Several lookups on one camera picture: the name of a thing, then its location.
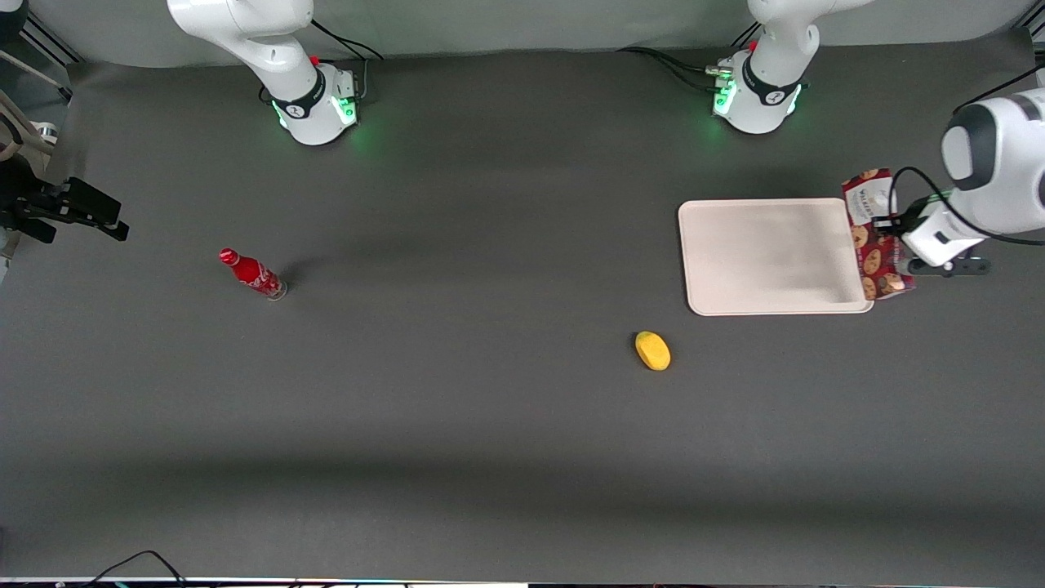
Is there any aluminium frame rail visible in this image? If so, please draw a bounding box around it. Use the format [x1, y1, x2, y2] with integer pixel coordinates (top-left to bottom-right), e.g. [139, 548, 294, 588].
[15, 15, 85, 68]

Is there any black thin cable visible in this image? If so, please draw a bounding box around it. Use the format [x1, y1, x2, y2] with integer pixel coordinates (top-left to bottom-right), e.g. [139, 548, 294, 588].
[80, 550, 190, 588]

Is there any red soda bottle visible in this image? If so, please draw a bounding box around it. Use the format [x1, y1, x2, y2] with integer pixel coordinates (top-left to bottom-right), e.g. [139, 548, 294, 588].
[218, 247, 289, 301]

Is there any beige strap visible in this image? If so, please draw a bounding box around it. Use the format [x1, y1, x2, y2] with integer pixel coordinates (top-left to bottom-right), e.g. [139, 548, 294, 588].
[0, 49, 55, 164]

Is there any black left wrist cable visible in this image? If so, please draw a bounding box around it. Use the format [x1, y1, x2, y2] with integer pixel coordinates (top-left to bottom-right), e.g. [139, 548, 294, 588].
[888, 69, 1045, 247]

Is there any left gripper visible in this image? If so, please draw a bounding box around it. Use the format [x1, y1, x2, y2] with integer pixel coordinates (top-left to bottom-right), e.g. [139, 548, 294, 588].
[872, 198, 992, 278]

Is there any red cookie box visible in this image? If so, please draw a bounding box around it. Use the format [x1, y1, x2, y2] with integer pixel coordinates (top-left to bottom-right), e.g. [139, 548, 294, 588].
[841, 167, 918, 302]

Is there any black left arm base cable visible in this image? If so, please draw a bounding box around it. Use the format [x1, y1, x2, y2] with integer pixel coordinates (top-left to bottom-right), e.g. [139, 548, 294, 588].
[617, 46, 730, 92]

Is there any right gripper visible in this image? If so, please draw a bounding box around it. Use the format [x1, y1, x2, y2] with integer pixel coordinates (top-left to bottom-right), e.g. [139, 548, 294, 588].
[0, 157, 131, 246]

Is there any black right arm base cable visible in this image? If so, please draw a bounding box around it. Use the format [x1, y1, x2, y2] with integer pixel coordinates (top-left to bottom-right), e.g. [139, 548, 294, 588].
[310, 20, 385, 63]

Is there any black arm base cable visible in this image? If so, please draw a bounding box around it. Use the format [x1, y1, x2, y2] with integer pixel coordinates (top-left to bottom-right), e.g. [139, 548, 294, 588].
[310, 20, 385, 63]
[617, 46, 730, 92]

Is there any beige plastic tray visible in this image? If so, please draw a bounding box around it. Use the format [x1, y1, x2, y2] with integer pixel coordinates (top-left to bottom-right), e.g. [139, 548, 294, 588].
[678, 198, 875, 317]

